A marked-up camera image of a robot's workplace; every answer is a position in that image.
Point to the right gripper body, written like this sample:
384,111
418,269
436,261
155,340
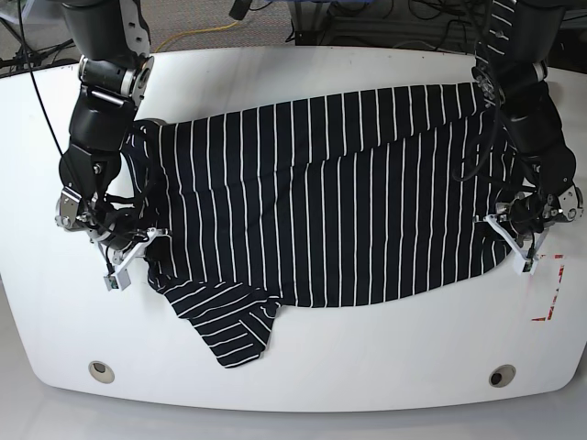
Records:
117,233

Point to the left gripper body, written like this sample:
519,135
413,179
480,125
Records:
526,217

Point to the black white striped T-shirt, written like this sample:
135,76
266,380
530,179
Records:
343,200

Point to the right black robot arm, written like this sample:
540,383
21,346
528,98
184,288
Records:
114,41

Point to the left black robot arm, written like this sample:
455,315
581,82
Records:
511,69

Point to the red tape rectangle marking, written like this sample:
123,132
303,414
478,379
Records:
544,287

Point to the black tripod stand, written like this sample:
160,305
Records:
25,56

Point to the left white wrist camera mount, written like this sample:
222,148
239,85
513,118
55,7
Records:
525,260

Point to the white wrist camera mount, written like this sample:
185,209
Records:
525,260
117,261

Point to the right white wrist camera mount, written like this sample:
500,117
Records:
117,261

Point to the left table cable grommet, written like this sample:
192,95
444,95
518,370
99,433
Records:
101,372

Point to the table cable grommet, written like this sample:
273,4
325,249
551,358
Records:
101,372
502,376

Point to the right table cable grommet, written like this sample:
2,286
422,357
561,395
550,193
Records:
502,376

